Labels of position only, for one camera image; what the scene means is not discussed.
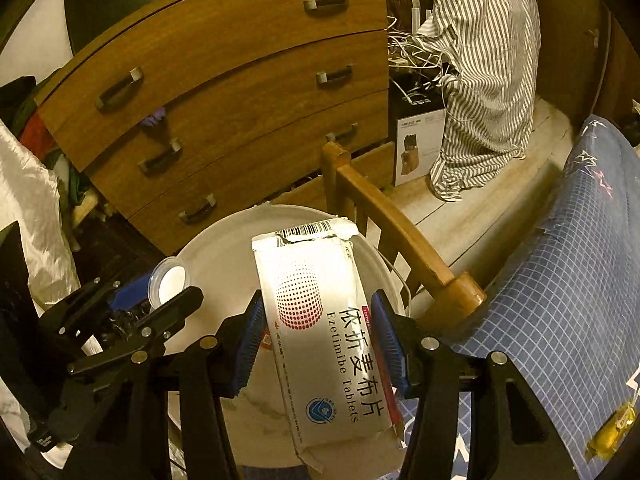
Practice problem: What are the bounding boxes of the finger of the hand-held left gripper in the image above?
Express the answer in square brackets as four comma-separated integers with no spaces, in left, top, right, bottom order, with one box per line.
[66,285,205,376]
[37,271,152,342]

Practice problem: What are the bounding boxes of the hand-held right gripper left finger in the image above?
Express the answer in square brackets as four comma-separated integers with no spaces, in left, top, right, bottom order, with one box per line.
[70,290,264,480]

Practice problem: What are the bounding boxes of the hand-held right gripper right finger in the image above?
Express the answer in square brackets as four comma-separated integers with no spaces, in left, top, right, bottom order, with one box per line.
[371,290,576,480]

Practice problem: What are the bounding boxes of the small round plastic lid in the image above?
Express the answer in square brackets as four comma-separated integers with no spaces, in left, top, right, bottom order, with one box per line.
[147,256,193,308]

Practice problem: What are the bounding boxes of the white round basin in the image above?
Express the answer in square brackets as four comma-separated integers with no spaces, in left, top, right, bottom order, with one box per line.
[160,203,408,468]

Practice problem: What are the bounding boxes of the white medicine box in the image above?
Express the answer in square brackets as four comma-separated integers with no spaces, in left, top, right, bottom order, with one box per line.
[250,216,407,473]

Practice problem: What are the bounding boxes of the wooden bed footboard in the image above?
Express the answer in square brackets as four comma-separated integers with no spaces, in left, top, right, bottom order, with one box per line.
[320,141,487,328]

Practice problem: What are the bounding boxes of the white plastic bag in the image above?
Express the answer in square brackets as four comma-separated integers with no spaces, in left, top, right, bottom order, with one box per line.
[0,120,81,311]

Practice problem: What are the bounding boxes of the blue star print bed sheet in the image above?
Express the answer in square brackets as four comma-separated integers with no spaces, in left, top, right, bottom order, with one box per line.
[400,115,640,480]

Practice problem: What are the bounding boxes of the pile of clothes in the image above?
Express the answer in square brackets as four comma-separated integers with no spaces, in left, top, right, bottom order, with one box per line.
[0,76,93,211]

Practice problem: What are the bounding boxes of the knife block cardboard box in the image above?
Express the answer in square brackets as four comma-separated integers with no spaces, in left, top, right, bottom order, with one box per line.
[389,77,448,188]

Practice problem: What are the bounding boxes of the yellow wrapper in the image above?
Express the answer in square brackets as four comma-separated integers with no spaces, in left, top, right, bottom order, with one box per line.
[584,402,638,463]

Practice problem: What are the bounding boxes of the wooden chest of drawers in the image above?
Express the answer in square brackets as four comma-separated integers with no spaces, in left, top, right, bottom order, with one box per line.
[35,0,393,256]

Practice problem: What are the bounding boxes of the striped shirt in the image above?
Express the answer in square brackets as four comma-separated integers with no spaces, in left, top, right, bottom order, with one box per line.
[417,0,543,203]

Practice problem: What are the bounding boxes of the brown wooden door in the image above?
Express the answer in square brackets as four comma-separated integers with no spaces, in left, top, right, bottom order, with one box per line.
[537,0,613,116]

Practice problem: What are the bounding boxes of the wooden wardrobe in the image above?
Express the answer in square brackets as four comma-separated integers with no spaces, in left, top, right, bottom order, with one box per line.
[607,10,640,126]

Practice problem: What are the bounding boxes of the tangle of white cables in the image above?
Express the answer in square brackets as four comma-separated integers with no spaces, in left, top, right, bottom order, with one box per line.
[385,0,451,91]

